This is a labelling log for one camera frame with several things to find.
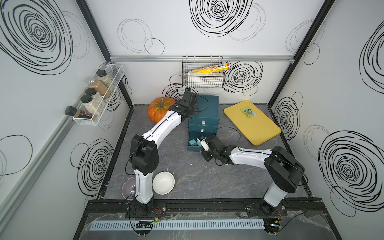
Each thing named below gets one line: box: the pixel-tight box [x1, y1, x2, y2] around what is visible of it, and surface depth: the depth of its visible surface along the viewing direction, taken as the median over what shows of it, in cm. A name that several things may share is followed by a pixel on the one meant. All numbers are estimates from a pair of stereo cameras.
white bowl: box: [152, 171, 176, 195], surface depth 82 cm
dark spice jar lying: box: [64, 105, 93, 119], surface depth 62 cm
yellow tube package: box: [185, 62, 231, 75], surface depth 89 cm
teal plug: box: [188, 138, 197, 146], surface depth 97 cm
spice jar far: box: [94, 69, 113, 90], surface depth 77 cm
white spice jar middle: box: [85, 87, 106, 109], surface depth 70 cm
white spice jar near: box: [80, 94, 103, 116], surface depth 66 cm
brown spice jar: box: [88, 78, 112, 99], surface depth 75 cm
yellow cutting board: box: [223, 100, 282, 146], surface depth 113 cm
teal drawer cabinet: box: [187, 95, 220, 152], surface depth 93 cm
